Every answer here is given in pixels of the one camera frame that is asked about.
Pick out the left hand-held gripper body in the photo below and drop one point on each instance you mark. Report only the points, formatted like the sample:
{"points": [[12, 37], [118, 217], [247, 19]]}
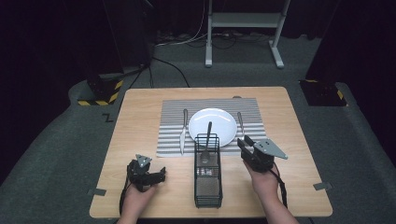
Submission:
{"points": [[138, 177]]}

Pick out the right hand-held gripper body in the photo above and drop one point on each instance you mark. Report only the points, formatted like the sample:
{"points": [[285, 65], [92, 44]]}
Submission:
{"points": [[261, 155]]}

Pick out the silver table knife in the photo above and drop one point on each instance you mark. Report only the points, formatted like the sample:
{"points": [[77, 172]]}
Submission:
{"points": [[183, 137]]}

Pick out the person's left hand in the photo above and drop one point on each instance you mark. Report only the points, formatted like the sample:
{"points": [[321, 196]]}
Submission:
{"points": [[137, 200]]}

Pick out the person's right hand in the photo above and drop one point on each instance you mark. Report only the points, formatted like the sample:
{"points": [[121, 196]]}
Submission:
{"points": [[264, 183]]}

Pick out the white round plate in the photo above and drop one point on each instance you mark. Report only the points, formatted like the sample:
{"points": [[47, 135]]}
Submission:
{"points": [[224, 124]]}

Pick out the grey striped placemat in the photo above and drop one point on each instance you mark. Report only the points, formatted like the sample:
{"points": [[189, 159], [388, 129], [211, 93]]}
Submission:
{"points": [[169, 137]]}

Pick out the silver spoon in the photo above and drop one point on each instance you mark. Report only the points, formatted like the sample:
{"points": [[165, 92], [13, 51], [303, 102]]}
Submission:
{"points": [[209, 133]]}

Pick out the grey tape piece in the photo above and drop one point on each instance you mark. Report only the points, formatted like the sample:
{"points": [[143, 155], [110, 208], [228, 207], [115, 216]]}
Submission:
{"points": [[322, 186], [97, 192]]}

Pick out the black base with hazard stripes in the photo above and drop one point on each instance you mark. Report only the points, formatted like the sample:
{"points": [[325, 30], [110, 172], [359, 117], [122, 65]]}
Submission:
{"points": [[322, 93], [101, 91]]}

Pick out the dark upright panel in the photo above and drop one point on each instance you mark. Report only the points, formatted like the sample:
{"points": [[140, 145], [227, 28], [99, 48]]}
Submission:
{"points": [[130, 31]]}

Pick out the white metal stand frame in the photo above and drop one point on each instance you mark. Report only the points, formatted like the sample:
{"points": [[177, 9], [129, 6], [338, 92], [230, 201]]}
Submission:
{"points": [[243, 20]]}

